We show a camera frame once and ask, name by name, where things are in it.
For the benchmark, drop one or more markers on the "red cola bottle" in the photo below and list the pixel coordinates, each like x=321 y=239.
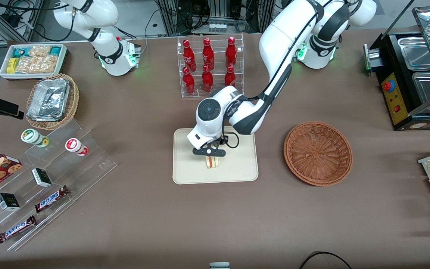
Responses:
x=207 y=80
x=231 y=52
x=230 y=77
x=188 y=56
x=208 y=54
x=189 y=82

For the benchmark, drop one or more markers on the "black food warmer appliance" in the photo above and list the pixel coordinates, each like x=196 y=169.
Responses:
x=396 y=97

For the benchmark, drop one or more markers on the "beige plastic tray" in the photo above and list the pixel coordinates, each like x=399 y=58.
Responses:
x=237 y=168

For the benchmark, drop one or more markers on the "green lid yogurt cup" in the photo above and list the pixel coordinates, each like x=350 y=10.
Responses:
x=32 y=137

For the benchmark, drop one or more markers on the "white power strip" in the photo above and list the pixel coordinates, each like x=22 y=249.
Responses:
x=217 y=27

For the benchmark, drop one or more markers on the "grey device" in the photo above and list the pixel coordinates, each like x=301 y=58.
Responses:
x=219 y=265

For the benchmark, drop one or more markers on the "white snack bin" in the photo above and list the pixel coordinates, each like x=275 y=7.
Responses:
x=4 y=73

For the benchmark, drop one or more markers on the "small black carton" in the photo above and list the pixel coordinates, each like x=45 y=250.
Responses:
x=41 y=177
x=8 y=201

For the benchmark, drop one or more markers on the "sandwich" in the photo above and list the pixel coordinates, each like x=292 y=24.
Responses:
x=212 y=163

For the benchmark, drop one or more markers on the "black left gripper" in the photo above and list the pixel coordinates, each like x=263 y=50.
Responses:
x=219 y=142

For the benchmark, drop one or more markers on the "clear acrylic stepped stand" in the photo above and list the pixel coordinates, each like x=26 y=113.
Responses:
x=88 y=168

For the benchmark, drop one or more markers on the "yellow snack packet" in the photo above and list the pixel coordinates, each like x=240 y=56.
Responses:
x=11 y=65

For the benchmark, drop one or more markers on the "light wicker basket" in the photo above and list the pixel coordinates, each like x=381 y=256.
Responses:
x=74 y=101

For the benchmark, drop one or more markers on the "brown wicker basket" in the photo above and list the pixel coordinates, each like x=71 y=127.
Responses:
x=317 y=153

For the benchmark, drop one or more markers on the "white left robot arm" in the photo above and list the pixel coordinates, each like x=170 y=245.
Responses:
x=286 y=33

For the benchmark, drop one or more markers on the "aluminium frame cart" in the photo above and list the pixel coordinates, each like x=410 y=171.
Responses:
x=185 y=15

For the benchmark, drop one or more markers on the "aluminium foil container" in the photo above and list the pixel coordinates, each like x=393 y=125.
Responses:
x=49 y=99

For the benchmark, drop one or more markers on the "clear bag of rice snacks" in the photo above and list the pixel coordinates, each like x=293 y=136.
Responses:
x=39 y=50
x=36 y=64

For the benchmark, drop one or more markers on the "teal snack packet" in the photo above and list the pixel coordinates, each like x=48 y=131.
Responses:
x=20 y=52
x=55 y=50

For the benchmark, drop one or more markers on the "clear acrylic bottle rack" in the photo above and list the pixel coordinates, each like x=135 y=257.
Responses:
x=215 y=93

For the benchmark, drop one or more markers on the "red lid yogurt cup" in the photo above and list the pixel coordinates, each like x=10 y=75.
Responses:
x=75 y=146

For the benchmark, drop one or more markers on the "Snickers bar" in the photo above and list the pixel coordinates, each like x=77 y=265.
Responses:
x=16 y=229
x=50 y=198

